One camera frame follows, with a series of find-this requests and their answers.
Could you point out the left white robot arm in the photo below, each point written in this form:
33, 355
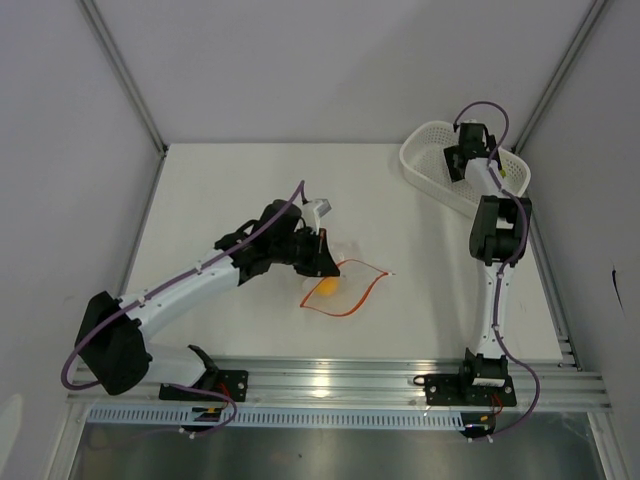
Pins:
115, 337

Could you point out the right aluminium frame post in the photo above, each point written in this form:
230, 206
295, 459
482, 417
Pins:
569, 58

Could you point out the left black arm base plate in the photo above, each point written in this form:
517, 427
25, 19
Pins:
230, 383

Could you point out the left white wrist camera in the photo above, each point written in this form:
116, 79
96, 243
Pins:
312, 211

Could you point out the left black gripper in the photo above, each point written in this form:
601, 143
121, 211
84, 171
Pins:
320, 263

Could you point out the right side aluminium rail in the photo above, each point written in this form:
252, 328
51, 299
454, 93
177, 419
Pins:
557, 312

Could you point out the orange fruit with leaf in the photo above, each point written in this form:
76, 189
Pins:
328, 286

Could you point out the aluminium mounting rail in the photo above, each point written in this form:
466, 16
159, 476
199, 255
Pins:
388, 385

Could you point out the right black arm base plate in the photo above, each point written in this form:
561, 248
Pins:
454, 390

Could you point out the white slotted cable duct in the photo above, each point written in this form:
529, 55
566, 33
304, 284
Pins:
277, 417

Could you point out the aluminium frame post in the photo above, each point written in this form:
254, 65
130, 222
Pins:
114, 57
569, 58

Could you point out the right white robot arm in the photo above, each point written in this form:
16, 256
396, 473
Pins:
497, 242

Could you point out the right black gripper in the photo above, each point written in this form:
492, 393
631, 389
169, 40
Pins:
449, 153

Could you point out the clear orange zip top bag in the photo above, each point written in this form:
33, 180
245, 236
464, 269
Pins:
358, 279

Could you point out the left aluminium frame post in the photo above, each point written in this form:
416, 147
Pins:
114, 57

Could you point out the white perforated plastic basket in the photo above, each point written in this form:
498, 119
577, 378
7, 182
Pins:
422, 158

